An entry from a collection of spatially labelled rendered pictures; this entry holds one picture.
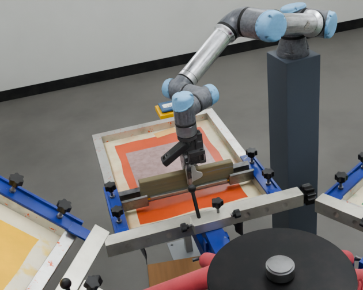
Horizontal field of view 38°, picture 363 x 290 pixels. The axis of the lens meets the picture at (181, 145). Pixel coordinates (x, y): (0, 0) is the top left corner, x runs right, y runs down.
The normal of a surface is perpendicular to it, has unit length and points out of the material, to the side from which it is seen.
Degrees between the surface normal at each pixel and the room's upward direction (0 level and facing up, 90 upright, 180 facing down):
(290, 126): 90
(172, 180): 90
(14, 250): 32
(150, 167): 0
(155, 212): 0
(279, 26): 88
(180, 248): 0
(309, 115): 90
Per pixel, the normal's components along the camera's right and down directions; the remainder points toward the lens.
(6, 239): 0.41, -0.71
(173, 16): 0.26, 0.46
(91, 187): -0.11, -0.86
